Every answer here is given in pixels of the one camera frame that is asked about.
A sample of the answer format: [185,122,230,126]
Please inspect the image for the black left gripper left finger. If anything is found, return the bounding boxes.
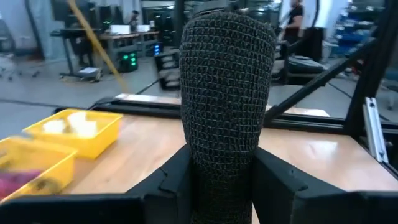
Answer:
[126,144,192,224]

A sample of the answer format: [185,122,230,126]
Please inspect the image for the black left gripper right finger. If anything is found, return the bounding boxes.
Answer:
[252,146,361,224]

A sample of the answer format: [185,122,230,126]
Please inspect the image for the black bandage roll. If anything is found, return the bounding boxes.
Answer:
[179,11,278,224]

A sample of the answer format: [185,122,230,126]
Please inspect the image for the pink bandage roll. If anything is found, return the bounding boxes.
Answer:
[0,170,42,200]

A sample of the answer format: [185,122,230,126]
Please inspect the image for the yellow plastic bin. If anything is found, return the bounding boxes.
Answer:
[0,136,78,203]
[22,108,124,160]

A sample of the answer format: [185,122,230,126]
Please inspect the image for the computer tower green lights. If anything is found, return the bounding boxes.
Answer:
[119,51,139,73]

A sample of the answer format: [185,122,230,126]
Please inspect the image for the computer tower blue light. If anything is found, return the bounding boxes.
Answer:
[152,42,164,57]

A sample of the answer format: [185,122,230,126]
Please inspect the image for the wooden top desk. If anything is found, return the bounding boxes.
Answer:
[99,30,161,60]

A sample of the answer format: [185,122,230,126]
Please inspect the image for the person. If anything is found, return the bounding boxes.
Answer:
[283,0,305,45]

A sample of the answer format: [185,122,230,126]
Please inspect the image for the black standing desk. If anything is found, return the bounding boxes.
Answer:
[50,28,103,82]

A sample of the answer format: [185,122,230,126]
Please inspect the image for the shelf with blue bins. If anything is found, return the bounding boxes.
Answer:
[335,2,382,57]

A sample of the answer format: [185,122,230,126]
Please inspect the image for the silver aluminium bracket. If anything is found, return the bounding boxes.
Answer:
[362,96,390,164]

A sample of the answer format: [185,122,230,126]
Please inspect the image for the black aluminium table frame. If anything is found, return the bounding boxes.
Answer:
[54,0,398,180]

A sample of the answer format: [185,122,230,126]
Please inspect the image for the thick yellow cable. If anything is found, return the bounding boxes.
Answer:
[66,0,129,93]

